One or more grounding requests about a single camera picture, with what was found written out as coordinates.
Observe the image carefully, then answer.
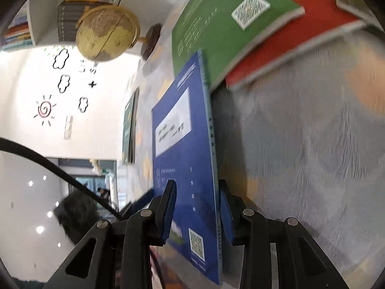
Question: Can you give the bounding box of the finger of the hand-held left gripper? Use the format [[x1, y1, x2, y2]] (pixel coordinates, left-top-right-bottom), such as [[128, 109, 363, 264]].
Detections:
[[120, 188, 157, 217]]

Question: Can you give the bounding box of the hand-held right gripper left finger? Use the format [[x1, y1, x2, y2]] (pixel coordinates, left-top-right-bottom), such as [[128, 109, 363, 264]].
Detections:
[[45, 179, 178, 289]]

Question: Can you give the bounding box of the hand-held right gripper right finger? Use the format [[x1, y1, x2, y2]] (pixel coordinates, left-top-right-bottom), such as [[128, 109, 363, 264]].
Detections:
[[218, 180, 343, 289]]

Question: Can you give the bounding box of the blue book with white label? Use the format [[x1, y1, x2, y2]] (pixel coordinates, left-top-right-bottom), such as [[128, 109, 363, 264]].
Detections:
[[151, 50, 225, 286]]

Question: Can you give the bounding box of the green book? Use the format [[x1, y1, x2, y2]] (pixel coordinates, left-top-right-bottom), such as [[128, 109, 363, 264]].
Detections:
[[171, 0, 306, 91]]

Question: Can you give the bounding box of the red book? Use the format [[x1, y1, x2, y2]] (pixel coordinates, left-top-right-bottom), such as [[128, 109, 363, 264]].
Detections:
[[225, 0, 369, 91]]

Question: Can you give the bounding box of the row of black books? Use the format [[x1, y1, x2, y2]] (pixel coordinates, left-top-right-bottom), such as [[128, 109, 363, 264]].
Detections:
[[57, 0, 91, 42]]

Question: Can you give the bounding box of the row of colourful books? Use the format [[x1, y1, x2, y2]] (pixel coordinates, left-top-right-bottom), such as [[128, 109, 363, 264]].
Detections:
[[3, 6, 33, 52]]

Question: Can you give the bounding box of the glass door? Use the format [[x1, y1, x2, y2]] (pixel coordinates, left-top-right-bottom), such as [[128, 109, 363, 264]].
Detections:
[[58, 157, 118, 208]]

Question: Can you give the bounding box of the dark fuzzy shape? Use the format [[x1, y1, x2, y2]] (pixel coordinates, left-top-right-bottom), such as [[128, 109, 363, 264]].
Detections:
[[54, 193, 101, 247]]

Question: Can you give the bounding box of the antique yellow globe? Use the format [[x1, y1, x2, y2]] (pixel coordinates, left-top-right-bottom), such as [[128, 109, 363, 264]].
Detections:
[[75, 5, 163, 64]]

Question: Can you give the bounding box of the white bookshelf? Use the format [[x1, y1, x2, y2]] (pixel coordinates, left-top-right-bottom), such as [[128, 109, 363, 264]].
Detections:
[[0, 0, 133, 55]]

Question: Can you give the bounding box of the red sun wall decal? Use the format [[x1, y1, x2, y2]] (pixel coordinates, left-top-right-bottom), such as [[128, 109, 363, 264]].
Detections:
[[34, 95, 57, 126]]

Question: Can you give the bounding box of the lettering wall decal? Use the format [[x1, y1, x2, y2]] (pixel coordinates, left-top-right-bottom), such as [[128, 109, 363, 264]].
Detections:
[[77, 60, 97, 76]]

